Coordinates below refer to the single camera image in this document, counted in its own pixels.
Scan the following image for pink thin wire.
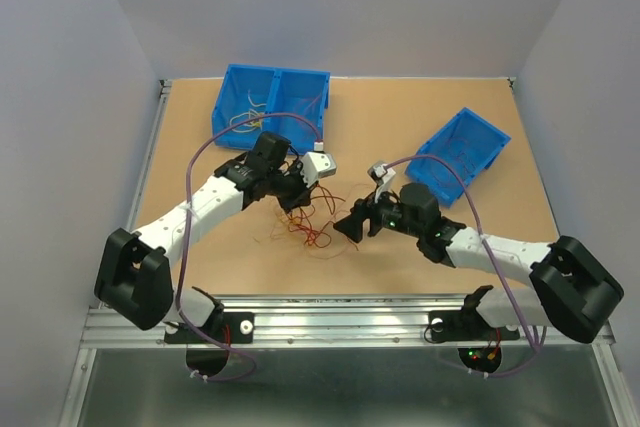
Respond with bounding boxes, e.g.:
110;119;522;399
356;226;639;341
292;94;324;121

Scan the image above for yellow wires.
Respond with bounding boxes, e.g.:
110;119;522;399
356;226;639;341
227;89;271;136

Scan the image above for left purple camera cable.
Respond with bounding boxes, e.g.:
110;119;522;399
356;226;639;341
174;112;326;383

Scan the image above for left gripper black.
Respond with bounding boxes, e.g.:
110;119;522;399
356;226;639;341
267;158;318;214

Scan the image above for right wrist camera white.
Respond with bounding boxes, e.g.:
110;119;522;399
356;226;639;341
367;161;396;203

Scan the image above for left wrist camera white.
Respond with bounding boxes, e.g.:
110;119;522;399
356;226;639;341
301;151;337;188

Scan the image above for red yellow wire bundle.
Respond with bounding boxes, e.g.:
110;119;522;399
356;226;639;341
252;185;364;259

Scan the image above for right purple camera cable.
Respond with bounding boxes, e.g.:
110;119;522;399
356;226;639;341
384;153;546;381

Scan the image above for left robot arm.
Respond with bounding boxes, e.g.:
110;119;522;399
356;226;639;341
94;132;336;341

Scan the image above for aluminium front rail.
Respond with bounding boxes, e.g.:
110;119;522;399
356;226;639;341
82;294;613;348

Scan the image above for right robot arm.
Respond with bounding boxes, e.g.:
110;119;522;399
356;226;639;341
334;183;624;344

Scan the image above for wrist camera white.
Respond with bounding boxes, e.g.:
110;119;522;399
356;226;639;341
301;151;337;188
367;161;396;203

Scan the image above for aluminium rail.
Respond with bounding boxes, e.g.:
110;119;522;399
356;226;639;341
82;294;613;348
118;79;173;230

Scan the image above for aluminium left rail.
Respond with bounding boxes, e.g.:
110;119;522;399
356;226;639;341
118;79;173;230

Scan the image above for purple camera cable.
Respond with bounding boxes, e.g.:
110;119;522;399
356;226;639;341
384;153;546;381
174;112;326;383

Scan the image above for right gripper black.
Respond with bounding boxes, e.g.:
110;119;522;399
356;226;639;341
331;185;422;244

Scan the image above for blue bin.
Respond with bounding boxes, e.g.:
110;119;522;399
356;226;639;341
405;107;511;208
263;68;330;154
211;64;276;150

